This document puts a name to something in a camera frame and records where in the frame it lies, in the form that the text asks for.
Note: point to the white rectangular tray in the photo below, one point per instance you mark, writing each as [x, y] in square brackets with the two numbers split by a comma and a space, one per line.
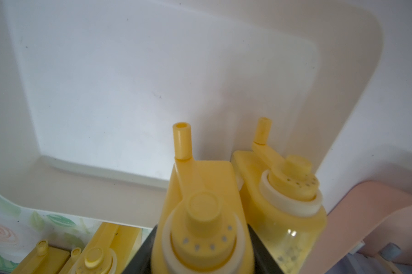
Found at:
[90, 90]

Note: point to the pink rectangular tray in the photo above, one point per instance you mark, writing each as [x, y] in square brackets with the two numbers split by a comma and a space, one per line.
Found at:
[362, 210]

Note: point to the yellow sharpener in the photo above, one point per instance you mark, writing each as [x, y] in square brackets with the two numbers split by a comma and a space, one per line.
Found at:
[43, 259]
[110, 250]
[281, 199]
[202, 228]

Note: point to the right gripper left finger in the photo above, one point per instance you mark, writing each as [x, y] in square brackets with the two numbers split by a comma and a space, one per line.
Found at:
[141, 262]

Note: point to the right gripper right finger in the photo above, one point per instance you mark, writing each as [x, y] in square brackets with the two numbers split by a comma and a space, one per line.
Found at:
[264, 261]

